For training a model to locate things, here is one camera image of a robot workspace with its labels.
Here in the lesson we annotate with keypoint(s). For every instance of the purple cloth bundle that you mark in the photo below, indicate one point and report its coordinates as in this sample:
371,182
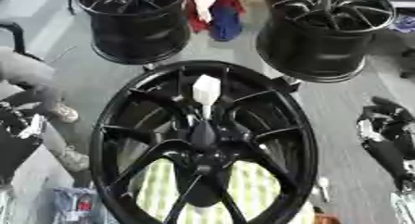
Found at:
404,24

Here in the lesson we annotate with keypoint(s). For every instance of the large black spoked wheel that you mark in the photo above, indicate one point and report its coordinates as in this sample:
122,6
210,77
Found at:
254,159

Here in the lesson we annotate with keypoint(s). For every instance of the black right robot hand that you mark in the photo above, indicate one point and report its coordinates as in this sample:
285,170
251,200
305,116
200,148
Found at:
390,150

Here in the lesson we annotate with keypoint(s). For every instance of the black chair frame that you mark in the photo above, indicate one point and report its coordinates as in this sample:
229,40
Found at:
19,38

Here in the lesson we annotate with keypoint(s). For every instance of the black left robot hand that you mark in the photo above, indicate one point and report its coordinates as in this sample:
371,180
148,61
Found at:
16,147

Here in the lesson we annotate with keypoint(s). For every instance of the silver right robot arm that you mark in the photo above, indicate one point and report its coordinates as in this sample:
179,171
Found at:
405,207

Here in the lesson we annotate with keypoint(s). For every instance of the black wheel rim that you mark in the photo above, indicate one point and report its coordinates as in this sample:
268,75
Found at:
140,30
316,48

